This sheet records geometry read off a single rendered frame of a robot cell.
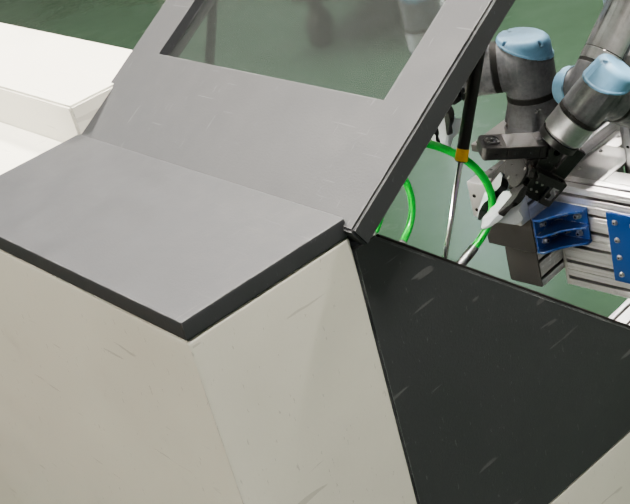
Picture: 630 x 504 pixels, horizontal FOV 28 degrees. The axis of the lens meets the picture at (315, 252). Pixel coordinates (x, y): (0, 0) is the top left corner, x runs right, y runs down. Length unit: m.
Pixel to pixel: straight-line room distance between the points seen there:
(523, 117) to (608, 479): 0.88
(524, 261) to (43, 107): 1.17
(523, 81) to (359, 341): 1.17
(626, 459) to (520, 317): 0.47
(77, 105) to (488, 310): 0.80
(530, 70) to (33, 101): 1.08
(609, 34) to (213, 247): 0.89
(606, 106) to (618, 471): 0.67
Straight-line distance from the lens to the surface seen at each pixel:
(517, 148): 2.12
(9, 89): 2.41
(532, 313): 2.02
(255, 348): 1.63
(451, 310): 1.87
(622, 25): 2.27
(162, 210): 1.84
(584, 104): 2.09
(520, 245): 2.87
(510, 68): 2.78
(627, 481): 2.39
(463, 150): 1.85
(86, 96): 2.24
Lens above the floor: 2.26
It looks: 28 degrees down
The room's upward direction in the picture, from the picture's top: 15 degrees counter-clockwise
